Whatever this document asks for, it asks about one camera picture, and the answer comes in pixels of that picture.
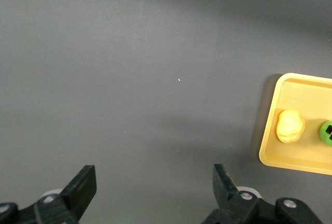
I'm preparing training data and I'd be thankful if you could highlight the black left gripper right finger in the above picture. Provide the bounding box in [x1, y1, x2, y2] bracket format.
[202, 163, 324, 224]

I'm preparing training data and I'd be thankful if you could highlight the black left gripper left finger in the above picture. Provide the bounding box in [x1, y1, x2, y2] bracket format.
[0, 165, 98, 224]

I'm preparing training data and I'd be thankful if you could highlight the green toy apple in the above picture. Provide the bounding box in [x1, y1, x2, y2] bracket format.
[319, 120, 332, 147]

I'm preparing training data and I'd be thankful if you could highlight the yellow toy potato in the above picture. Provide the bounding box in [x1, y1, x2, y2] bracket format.
[276, 109, 306, 144]

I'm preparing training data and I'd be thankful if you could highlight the orange plastic tray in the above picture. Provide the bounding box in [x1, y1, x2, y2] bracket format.
[258, 73, 332, 176]

